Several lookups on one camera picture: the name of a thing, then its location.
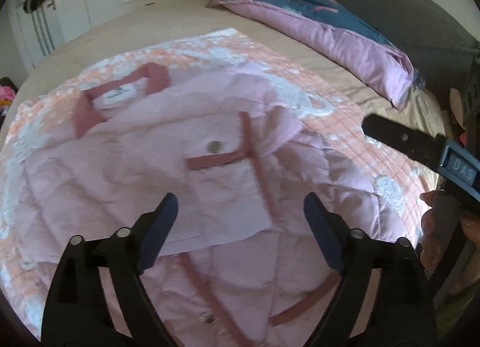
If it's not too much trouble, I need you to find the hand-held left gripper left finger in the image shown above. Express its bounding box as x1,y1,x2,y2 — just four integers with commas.
41,193,179,347

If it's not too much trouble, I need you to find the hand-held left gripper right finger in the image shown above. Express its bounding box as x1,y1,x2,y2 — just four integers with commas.
304,193,439,347

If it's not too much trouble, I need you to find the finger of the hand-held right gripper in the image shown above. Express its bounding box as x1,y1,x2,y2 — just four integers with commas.
362,114,446,172

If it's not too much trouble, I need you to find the pink quilted jacket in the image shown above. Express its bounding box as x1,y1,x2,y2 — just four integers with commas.
0,62,417,347

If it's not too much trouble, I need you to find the colourful clothes pile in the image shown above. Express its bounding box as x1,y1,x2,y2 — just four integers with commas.
0,85,16,106

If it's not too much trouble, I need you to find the person's right hand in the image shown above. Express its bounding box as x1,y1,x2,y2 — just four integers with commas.
419,190,447,276

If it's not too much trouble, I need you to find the orange checked blanket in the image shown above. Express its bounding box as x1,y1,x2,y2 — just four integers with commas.
0,28,447,333

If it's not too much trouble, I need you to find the grey headboard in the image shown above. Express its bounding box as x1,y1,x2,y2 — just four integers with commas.
304,0,480,115

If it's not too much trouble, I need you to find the blue pink floral quilt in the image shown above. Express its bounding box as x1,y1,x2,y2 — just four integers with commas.
206,0,426,110

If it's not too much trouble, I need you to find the yellow-green garment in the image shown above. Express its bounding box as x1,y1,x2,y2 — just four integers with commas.
435,287,477,344

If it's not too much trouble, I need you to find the bed with beige sheet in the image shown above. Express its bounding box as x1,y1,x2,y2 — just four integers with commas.
0,0,449,250

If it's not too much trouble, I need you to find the white door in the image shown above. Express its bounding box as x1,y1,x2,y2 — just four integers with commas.
7,0,66,68

